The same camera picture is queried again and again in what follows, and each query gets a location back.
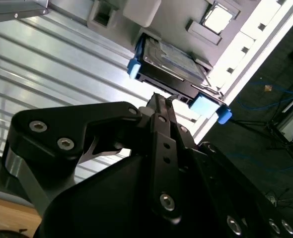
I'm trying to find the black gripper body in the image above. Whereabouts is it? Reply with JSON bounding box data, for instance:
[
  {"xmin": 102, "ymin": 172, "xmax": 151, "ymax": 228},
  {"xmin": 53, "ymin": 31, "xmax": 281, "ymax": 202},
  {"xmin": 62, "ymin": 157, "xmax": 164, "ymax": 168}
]
[{"xmin": 41, "ymin": 155, "xmax": 226, "ymax": 238}]

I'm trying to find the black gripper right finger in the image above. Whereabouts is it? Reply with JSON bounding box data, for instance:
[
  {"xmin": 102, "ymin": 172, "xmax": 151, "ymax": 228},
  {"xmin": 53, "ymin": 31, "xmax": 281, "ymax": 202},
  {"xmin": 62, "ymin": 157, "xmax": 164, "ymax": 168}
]
[{"xmin": 165, "ymin": 97, "xmax": 293, "ymax": 238}]

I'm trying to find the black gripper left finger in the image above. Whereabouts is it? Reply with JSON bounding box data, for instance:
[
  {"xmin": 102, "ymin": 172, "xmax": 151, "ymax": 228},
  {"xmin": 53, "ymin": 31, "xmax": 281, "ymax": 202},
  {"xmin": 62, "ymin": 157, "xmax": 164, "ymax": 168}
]
[{"xmin": 2, "ymin": 93, "xmax": 183, "ymax": 224}]

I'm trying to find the hard disk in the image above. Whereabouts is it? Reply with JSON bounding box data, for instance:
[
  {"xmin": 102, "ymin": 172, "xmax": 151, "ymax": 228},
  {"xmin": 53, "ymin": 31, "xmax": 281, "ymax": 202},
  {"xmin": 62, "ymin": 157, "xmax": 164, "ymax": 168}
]
[{"xmin": 127, "ymin": 32, "xmax": 233, "ymax": 124}]

